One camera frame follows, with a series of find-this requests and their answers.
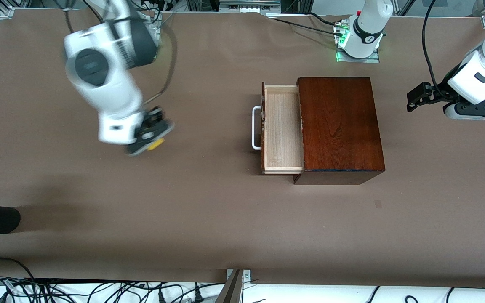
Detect brown paper table cover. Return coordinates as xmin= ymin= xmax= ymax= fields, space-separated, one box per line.
xmin=0 ymin=8 xmax=485 ymax=289

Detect tangled black floor cables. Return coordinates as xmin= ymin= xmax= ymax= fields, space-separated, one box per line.
xmin=0 ymin=257 xmax=226 ymax=303

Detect wooden drawer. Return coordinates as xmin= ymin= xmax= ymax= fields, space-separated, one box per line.
xmin=261 ymin=82 xmax=305 ymax=175

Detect white metal drawer handle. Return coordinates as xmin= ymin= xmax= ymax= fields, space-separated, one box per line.
xmin=252 ymin=106 xmax=265 ymax=151

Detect aluminium frame post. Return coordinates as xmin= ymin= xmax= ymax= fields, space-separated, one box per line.
xmin=215 ymin=268 xmax=252 ymax=303

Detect dark wooden drawer box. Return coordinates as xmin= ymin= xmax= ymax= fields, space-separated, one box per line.
xmin=294 ymin=77 xmax=386 ymax=185

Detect black cable to arm base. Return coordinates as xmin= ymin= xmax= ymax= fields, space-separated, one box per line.
xmin=308 ymin=12 xmax=344 ymax=27
xmin=273 ymin=18 xmax=344 ymax=37

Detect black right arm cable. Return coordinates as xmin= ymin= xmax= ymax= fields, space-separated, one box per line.
xmin=63 ymin=0 xmax=77 ymax=34

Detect black cable with metal plug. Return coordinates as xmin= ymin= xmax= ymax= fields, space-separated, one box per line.
xmin=142 ymin=23 xmax=179 ymax=106

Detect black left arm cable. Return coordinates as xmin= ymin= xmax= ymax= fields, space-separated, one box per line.
xmin=422 ymin=0 xmax=458 ymax=101

